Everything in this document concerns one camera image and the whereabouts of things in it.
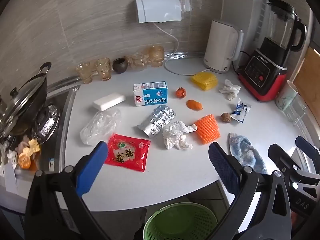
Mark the silver blister pack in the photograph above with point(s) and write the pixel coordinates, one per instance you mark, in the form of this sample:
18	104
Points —
157	123

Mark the clear drinking glass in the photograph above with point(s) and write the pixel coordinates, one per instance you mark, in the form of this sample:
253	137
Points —
296	110

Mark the tall amber glass cup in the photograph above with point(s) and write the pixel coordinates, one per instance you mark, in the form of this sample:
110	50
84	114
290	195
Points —
156	56

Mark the brown walnut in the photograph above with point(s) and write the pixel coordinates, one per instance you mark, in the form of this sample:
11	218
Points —
225	117

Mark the red snack packet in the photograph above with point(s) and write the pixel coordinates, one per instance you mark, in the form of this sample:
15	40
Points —
128	155

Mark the green plastic basket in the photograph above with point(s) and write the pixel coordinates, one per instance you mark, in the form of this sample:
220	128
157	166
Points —
180	223

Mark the red black blender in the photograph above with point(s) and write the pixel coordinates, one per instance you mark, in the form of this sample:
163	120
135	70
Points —
271	55

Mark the orange foam fruit net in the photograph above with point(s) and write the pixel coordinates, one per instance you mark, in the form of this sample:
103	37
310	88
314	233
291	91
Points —
207	128

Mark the foil-lined stove burner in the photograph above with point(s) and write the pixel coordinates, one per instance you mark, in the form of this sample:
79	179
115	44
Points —
47	121

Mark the clear plastic bag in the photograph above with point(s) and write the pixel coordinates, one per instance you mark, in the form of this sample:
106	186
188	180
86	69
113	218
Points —
100	126

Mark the clear glass pitcher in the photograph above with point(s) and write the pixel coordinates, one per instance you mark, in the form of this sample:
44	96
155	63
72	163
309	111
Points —
139	61

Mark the yellow foam fruit net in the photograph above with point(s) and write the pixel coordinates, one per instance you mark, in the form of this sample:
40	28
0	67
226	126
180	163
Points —
204	80

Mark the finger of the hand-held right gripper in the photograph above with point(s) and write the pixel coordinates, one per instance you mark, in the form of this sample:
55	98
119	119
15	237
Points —
280	156
308	147

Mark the black wok with lid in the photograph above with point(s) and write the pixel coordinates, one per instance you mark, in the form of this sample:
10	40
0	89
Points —
21	100

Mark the white green mug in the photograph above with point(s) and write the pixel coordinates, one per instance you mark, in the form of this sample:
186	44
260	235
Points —
285	96

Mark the small crumpled white tissue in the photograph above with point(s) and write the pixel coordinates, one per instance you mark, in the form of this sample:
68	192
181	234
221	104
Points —
230	88

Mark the wooden board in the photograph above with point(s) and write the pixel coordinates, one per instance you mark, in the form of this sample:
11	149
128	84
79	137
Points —
307	72

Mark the white electric kettle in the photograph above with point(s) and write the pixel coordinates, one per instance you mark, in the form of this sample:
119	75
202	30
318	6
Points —
221	47

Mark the dark brown tea cup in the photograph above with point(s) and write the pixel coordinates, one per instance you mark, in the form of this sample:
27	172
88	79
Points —
120	65

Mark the blue white torn wrapper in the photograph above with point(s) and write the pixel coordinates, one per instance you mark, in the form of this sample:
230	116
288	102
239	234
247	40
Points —
240	111

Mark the tangerine peel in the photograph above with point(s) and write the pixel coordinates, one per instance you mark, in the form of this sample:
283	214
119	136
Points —
24	161

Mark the blue white dish cloth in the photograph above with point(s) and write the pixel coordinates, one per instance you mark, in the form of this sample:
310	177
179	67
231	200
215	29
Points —
246	150

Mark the white foam block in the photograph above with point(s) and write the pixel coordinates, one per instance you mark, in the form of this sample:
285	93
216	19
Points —
108	101

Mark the white wall socket cover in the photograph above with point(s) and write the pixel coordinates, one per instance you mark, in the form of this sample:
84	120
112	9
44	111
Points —
158	10

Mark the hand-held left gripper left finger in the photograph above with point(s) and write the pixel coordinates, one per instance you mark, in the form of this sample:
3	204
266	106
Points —
93	167

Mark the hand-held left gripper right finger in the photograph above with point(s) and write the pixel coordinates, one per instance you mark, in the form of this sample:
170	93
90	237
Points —
224	166

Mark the large white tissue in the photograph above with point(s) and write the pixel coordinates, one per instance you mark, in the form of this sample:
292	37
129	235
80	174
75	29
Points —
176	136

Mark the blue white milk carton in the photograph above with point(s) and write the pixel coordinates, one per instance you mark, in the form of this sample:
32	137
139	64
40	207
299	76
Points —
151	93

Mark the orange peel piece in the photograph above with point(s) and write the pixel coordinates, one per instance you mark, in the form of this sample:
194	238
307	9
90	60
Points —
193	104

